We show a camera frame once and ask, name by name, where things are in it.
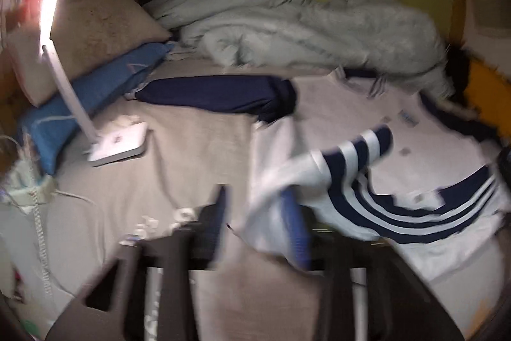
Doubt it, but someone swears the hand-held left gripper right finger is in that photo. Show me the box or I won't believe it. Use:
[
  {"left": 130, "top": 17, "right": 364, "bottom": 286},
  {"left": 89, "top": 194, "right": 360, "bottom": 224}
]
[{"left": 278, "top": 190, "right": 466, "bottom": 341}]

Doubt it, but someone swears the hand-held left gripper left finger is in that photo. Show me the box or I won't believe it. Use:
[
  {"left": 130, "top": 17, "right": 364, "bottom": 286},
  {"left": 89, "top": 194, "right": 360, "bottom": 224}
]
[{"left": 46, "top": 184, "right": 229, "bottom": 341}]

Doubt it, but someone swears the white navy striped jacket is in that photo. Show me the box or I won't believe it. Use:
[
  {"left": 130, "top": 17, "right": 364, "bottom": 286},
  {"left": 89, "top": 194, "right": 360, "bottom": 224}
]
[{"left": 135, "top": 66, "right": 508, "bottom": 283}]

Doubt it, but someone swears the white desk lamp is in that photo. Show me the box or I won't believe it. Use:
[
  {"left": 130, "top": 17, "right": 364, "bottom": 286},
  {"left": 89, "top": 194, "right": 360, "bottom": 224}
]
[{"left": 39, "top": 0, "right": 149, "bottom": 168}]

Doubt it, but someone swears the blue pillow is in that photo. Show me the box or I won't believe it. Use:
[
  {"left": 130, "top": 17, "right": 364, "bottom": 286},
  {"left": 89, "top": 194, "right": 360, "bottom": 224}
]
[{"left": 18, "top": 41, "right": 177, "bottom": 176}]

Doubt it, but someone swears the light grey quilt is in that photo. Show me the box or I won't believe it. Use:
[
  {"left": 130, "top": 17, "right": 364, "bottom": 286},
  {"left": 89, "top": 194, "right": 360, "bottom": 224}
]
[{"left": 143, "top": 0, "right": 453, "bottom": 99}]

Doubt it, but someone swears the beige pillow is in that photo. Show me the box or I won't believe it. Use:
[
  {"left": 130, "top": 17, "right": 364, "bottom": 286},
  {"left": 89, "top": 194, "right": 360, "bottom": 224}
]
[{"left": 7, "top": 0, "right": 173, "bottom": 107}]

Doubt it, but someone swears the white cable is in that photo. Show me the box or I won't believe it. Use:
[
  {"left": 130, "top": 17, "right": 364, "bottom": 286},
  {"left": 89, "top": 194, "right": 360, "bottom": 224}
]
[{"left": 35, "top": 185, "right": 105, "bottom": 298}]

